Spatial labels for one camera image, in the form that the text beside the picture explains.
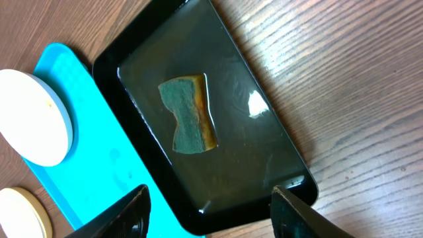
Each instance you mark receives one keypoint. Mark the black rectangular water tray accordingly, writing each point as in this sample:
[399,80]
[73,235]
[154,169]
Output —
[224,187]

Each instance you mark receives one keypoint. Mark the green and yellow sponge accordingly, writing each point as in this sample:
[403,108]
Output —
[186,98]

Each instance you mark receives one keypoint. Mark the white plate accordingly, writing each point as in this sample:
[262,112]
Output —
[23,216]
[34,121]

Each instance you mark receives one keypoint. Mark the teal plastic tray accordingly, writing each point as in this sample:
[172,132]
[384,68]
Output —
[102,166]

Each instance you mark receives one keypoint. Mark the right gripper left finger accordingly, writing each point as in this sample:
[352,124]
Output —
[128,217]

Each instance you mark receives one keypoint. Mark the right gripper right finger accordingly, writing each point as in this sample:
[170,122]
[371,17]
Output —
[292,218]

